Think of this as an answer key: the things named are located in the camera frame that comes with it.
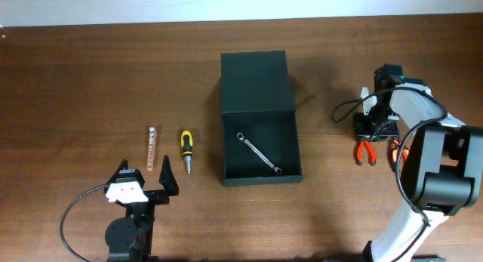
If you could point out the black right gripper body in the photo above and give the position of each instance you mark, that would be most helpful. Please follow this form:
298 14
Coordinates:
376 124

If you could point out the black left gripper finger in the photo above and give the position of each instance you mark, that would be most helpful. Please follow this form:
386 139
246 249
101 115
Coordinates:
167 178
123 165

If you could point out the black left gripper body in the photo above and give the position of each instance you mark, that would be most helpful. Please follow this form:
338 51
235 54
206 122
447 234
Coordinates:
146 210

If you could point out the silver ring wrench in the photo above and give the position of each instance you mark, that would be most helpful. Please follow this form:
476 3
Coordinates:
242 138

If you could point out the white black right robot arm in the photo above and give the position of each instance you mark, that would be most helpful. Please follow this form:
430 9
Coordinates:
437 159

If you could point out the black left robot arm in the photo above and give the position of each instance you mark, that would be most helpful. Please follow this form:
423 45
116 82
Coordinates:
129 238

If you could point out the orange black long-nose pliers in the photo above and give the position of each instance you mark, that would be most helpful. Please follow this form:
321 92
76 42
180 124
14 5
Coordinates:
394 145

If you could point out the yellow black screwdriver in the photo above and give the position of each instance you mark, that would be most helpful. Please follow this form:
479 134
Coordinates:
186 142

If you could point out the black open box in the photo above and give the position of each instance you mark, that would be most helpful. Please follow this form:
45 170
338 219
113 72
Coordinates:
257 100

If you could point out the orange socket rail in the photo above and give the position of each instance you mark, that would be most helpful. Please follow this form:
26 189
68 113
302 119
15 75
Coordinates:
151 149

